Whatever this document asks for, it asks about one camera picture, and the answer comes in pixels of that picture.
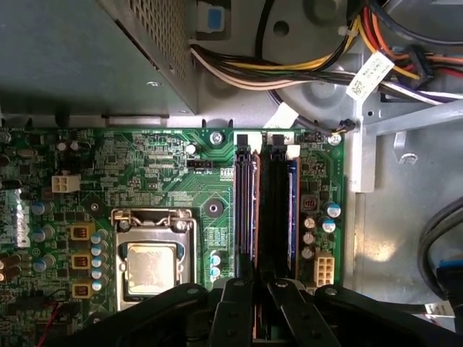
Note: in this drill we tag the black RAM stick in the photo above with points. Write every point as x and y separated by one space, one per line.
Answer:
264 235
282 217

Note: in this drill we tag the silver board screw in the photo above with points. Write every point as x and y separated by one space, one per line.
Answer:
216 137

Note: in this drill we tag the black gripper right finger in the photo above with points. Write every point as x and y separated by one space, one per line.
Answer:
300 325

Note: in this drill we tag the yellow square inductor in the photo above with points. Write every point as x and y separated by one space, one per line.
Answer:
82 231
81 261
82 289

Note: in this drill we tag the silver CPU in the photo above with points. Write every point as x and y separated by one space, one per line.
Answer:
152 269

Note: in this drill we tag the green motherboard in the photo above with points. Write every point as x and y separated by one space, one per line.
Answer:
162 173

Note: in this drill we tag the grey power supply unit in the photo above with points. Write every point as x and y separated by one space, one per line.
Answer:
72 47

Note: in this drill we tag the blue-topped capacitor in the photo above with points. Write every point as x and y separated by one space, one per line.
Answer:
333 209
328 225

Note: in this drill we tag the metal CPU socket cover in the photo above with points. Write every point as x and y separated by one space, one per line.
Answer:
155 236

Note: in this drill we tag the blue plastic tab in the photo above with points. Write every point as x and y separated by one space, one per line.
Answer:
215 21

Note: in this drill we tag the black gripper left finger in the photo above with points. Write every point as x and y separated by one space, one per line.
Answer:
231 318

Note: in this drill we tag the white eight-pin power socket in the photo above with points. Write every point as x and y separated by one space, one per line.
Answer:
324 270

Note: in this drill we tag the white four-pin power socket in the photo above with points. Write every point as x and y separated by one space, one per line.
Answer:
65 183

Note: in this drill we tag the empty black RAM slot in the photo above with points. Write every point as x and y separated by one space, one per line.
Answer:
241 202

